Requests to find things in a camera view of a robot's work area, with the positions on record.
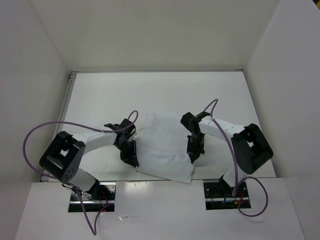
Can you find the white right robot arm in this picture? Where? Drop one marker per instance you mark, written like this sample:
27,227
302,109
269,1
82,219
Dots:
250,149

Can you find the white fabric skirt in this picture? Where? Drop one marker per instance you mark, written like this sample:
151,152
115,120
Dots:
161,148

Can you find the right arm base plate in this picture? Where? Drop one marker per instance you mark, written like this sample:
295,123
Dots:
217,199

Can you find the aluminium table edge rail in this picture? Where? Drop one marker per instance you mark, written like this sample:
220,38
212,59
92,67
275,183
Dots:
95,99

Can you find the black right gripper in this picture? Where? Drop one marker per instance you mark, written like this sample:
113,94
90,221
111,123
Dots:
194,153

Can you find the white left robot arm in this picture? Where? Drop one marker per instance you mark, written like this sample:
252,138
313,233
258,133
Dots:
63,156

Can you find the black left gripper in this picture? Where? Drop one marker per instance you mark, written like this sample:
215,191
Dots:
131,157

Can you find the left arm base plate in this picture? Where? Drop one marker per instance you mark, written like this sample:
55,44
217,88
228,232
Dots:
104,196

